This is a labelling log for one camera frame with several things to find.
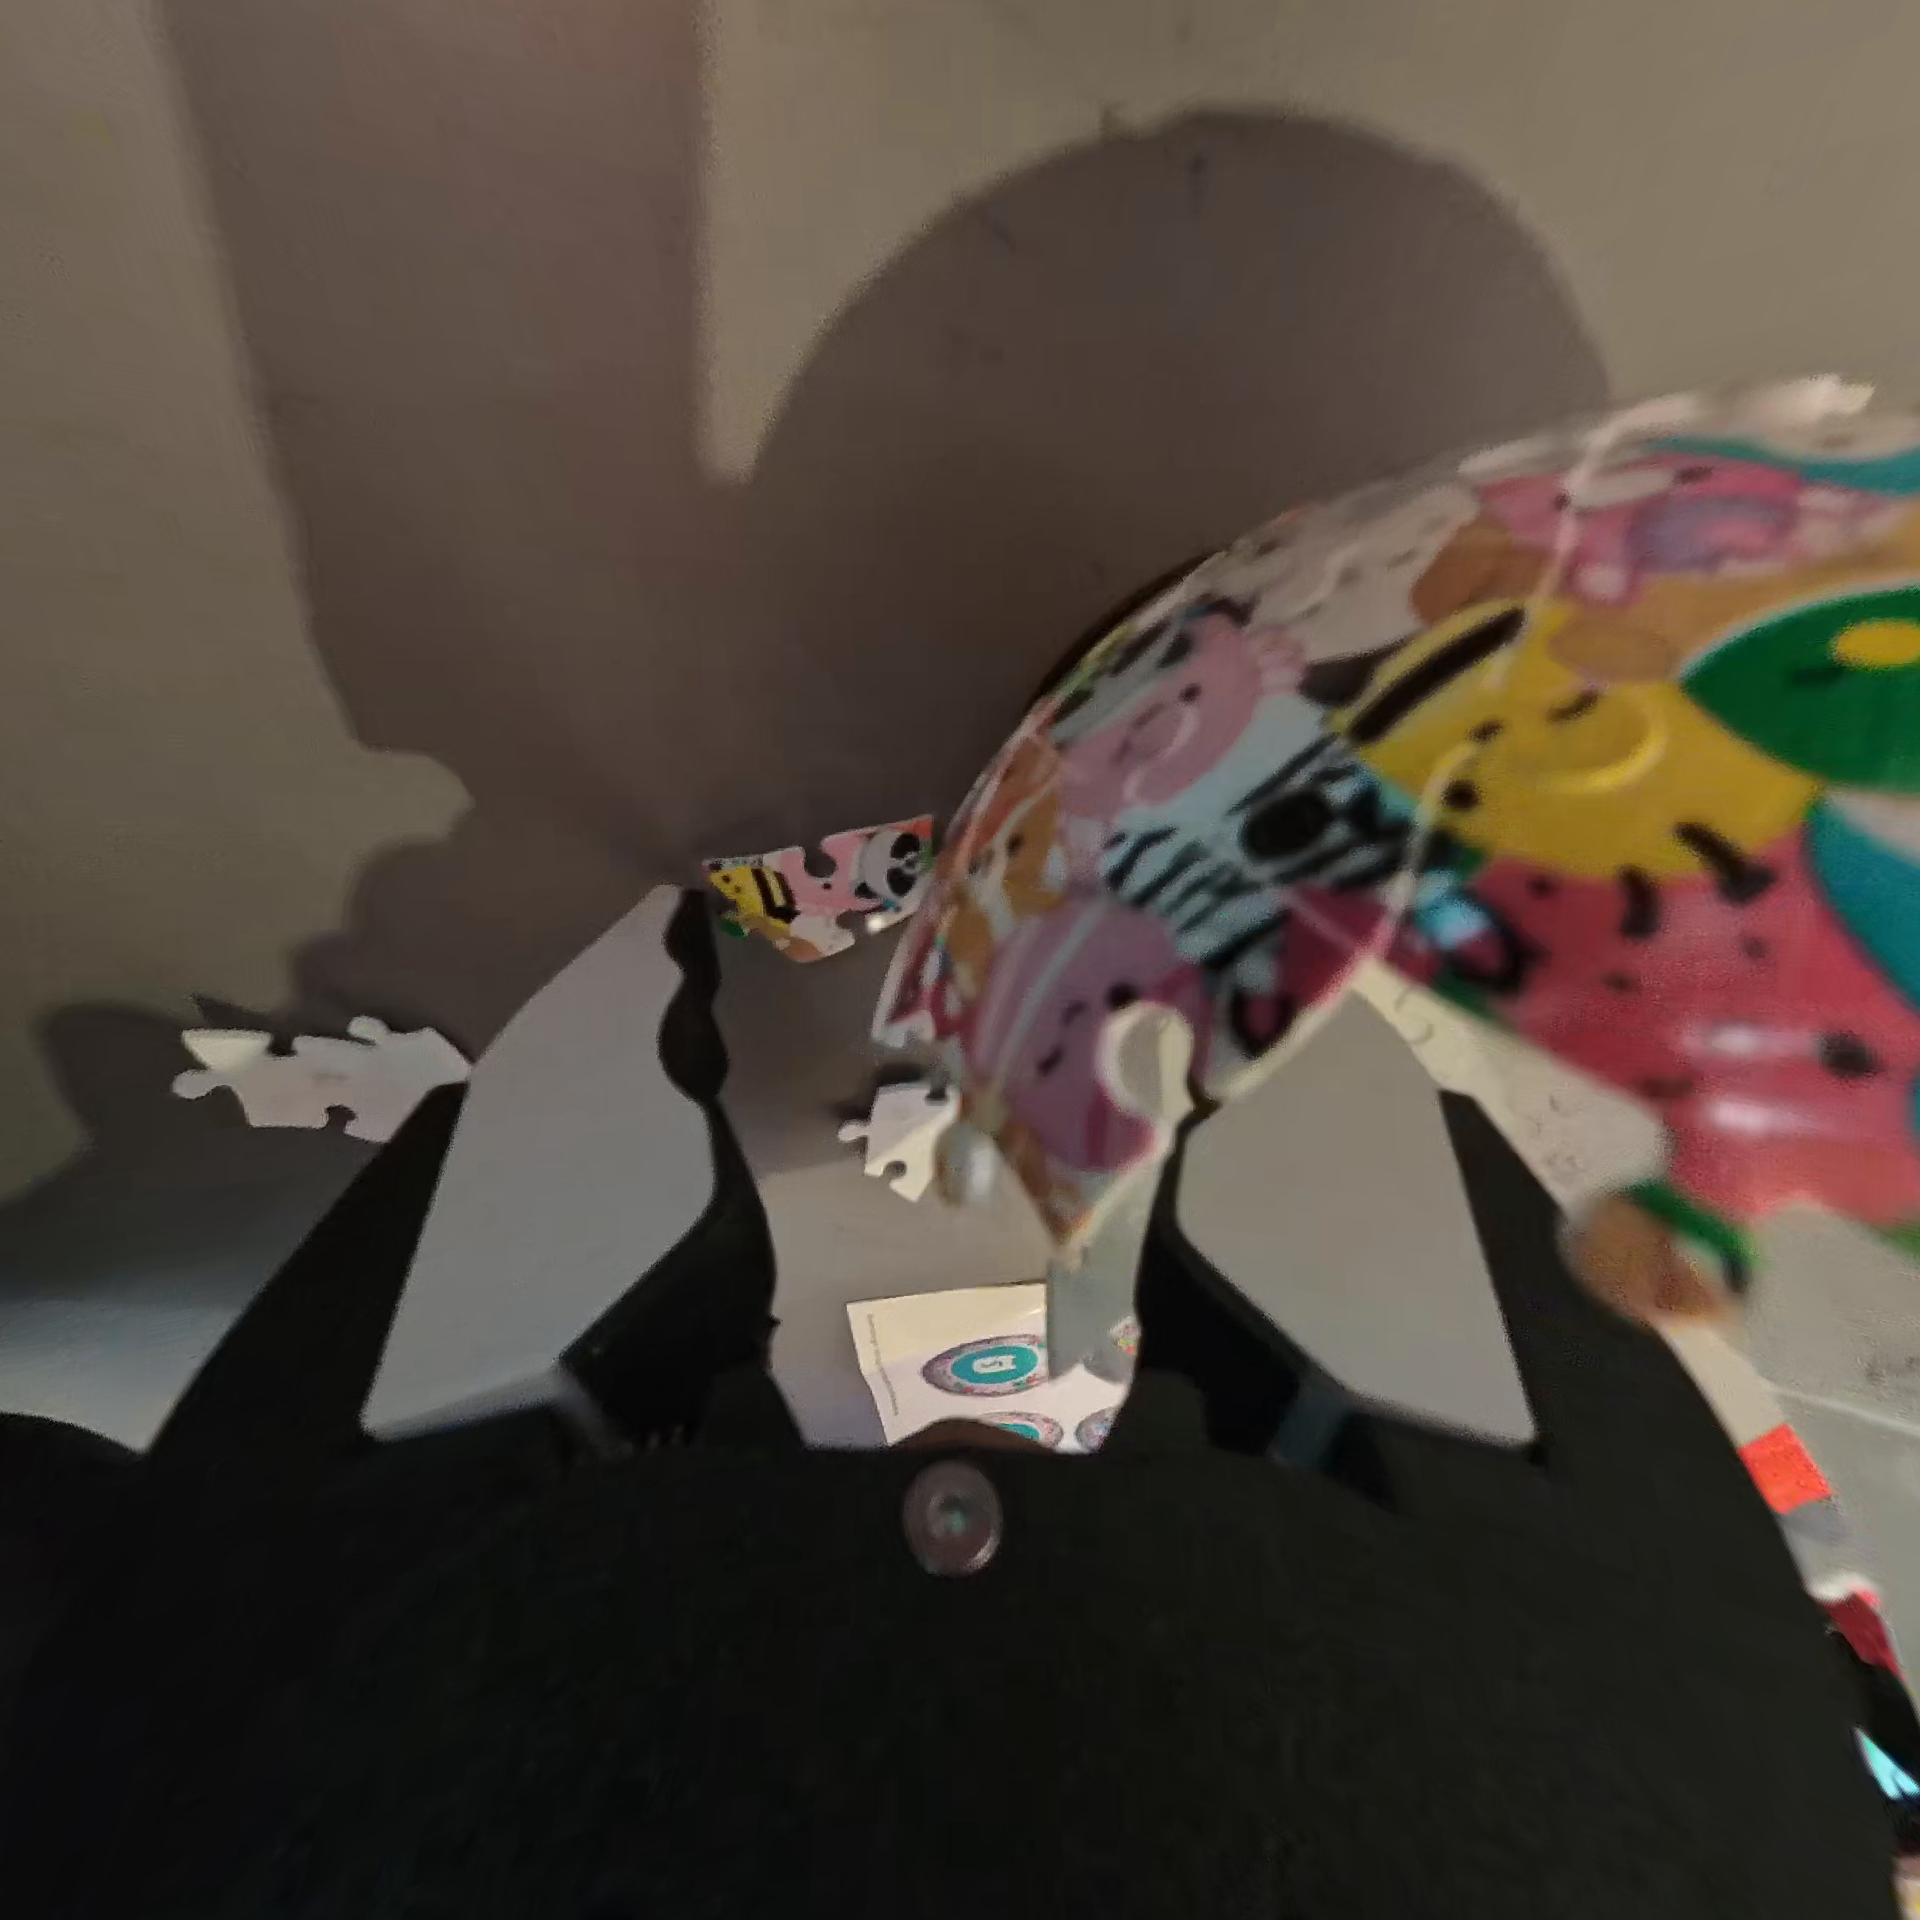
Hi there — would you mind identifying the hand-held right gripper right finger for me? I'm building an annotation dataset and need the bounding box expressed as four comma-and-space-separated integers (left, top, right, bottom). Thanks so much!
1136, 990, 1547, 1457

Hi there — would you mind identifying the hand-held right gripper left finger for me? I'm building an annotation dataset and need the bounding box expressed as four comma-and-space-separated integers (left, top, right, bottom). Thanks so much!
360, 886, 784, 1449

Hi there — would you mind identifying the white puzzle piece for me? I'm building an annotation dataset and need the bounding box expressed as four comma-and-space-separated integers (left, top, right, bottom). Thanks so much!
174, 1014, 477, 1143
841, 1080, 999, 1207

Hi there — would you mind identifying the colourful puzzle piece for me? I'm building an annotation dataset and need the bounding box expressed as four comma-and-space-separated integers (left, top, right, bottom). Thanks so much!
706, 816, 940, 966

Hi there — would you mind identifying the colourful puzzle ball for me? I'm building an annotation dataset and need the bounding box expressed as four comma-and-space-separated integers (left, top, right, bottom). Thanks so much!
871, 377, 1920, 1710

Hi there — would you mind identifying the puzzle instruction leaflet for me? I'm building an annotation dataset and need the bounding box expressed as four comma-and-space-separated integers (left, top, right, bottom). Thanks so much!
849, 1286, 1139, 1452

